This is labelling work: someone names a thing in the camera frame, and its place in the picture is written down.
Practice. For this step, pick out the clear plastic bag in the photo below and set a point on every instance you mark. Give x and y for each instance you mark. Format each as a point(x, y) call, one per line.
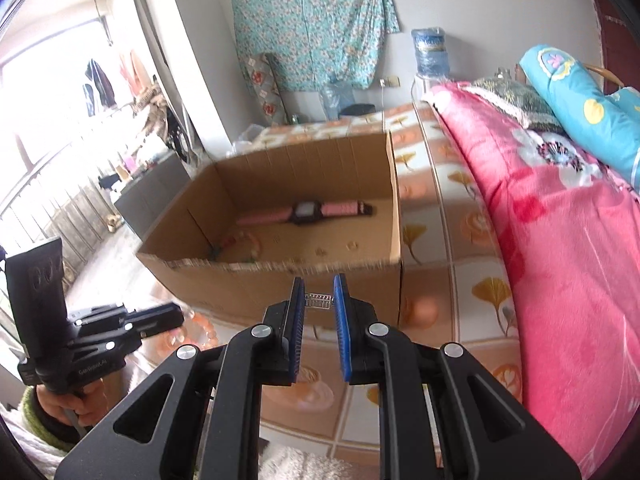
point(245, 142)

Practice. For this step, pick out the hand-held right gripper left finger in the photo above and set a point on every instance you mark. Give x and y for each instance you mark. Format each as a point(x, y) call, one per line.
point(298, 325)

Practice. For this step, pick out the grey patterned cushion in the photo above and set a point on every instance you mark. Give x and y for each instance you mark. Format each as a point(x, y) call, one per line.
point(262, 90)

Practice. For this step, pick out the black object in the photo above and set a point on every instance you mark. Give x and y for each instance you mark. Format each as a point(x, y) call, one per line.
point(357, 109)

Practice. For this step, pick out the person's left hand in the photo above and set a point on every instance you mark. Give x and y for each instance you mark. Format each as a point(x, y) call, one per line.
point(65, 407)

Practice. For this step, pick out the dark red door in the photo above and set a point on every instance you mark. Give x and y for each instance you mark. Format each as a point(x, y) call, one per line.
point(617, 30)

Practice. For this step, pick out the blue cartoon pillow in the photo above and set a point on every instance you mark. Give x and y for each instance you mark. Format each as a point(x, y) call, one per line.
point(585, 105)

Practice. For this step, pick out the pile of clothes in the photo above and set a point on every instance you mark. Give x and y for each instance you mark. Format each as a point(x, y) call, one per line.
point(152, 110)

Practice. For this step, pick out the blue water jug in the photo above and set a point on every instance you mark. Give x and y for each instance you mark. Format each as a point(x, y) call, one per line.
point(430, 55)

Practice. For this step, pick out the pink floral blanket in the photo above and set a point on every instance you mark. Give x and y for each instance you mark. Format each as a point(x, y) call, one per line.
point(550, 240)

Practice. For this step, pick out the hanging dark jacket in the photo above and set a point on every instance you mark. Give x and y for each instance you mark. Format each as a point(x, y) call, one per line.
point(100, 85)

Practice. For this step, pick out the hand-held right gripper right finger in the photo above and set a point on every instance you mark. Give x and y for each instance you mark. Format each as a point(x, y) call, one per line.
point(340, 330)

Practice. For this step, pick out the grey lace pillow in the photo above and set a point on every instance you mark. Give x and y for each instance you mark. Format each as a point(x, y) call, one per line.
point(515, 100)

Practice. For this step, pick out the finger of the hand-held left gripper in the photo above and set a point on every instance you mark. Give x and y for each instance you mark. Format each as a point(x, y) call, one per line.
point(150, 331)
point(160, 312)

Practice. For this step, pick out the dark cabinet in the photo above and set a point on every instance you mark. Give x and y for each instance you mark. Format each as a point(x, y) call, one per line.
point(150, 200)

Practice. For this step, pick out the person's left forearm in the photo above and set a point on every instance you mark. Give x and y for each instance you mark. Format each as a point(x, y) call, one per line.
point(35, 420)

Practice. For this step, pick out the wall socket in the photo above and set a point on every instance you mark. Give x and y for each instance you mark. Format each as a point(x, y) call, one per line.
point(392, 81)

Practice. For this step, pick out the brown cardboard box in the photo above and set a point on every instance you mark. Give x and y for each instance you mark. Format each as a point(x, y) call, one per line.
point(230, 285)

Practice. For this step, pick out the hanging pink garment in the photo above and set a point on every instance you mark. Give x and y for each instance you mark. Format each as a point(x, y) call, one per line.
point(131, 72)

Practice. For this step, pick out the teal floral wall cloth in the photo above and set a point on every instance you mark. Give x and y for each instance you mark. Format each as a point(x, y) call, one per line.
point(315, 25)

